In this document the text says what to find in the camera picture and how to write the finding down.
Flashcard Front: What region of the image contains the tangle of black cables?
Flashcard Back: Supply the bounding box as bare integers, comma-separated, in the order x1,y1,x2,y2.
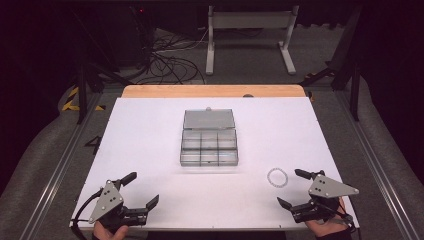
133,28,208,86

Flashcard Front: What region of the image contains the person's left hand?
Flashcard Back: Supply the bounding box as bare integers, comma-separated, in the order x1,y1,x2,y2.
92,221,130,240

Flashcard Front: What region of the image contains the yellow black hazard tape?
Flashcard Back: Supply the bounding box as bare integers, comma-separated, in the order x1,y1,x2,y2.
61,86,107,113

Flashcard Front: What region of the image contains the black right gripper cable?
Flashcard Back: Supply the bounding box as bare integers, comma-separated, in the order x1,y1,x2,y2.
328,203,364,240

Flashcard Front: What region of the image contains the white table cover board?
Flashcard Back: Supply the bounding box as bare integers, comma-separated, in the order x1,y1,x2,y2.
69,96,360,232

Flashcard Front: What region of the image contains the black tripod stand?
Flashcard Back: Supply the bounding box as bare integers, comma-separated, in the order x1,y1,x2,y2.
299,6,364,123
70,9,132,125

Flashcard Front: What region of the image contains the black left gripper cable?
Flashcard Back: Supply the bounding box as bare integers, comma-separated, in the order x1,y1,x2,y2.
70,188,104,240

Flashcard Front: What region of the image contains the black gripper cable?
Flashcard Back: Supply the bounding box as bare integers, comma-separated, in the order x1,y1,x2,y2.
328,203,364,240
70,188,104,240

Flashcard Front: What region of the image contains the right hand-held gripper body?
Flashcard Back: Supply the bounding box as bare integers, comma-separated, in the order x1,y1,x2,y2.
290,174,360,224

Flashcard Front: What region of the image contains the white metal stand frame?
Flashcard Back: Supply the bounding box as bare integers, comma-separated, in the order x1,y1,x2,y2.
205,4,299,76

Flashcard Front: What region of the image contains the clear plastic compartment box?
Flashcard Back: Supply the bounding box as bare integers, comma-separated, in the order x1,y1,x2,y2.
179,106,240,167

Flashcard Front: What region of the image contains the metal floor rail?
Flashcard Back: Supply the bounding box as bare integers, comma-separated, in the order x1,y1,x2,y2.
19,92,102,240
335,89,419,240

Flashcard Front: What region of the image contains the wooden table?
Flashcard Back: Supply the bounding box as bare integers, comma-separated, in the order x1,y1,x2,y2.
121,83,307,99

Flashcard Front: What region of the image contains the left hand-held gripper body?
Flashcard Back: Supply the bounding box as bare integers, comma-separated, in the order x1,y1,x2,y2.
88,179,150,234

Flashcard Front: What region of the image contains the person's right hand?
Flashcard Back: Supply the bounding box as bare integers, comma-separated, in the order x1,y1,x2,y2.
304,197,350,239

